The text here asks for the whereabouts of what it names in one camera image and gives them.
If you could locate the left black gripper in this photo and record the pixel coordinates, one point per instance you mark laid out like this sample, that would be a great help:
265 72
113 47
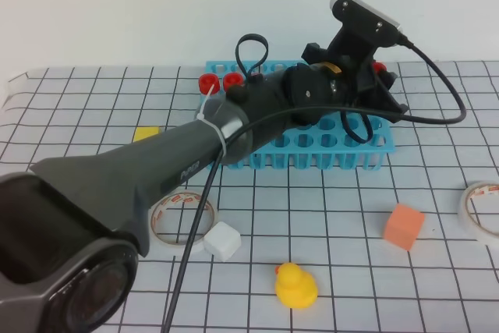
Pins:
338 76

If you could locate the red-capped clear tube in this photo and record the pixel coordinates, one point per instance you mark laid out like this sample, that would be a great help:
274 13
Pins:
379 68

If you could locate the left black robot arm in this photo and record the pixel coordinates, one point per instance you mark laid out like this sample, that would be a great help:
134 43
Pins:
73 228

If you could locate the blue test tube rack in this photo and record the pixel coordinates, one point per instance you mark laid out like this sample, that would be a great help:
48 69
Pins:
324 145

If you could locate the white black-grid cloth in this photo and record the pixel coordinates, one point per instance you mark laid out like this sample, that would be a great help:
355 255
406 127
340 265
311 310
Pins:
330 223

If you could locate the orange foam cube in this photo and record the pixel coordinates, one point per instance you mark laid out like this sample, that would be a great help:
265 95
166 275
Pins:
403 226

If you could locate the right white tape roll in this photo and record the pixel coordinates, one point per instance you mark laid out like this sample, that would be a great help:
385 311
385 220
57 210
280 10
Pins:
478 212

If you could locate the white tape roll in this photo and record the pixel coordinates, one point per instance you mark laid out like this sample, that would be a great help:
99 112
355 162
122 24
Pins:
171 218
478 212

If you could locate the white zip tie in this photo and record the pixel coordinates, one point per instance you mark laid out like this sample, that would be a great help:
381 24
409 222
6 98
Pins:
201 116

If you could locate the yellow rubber duck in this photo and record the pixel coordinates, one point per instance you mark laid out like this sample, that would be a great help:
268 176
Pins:
294 287

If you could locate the white foam cube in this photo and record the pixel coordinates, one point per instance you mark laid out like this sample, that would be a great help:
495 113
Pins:
222 241

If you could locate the yellow foam cube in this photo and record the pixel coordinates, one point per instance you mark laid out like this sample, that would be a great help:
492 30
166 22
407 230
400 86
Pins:
143 132

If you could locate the left white tape roll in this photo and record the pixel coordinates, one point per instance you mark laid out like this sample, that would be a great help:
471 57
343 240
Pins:
171 218

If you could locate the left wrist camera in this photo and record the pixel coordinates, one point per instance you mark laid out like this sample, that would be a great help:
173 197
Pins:
363 31

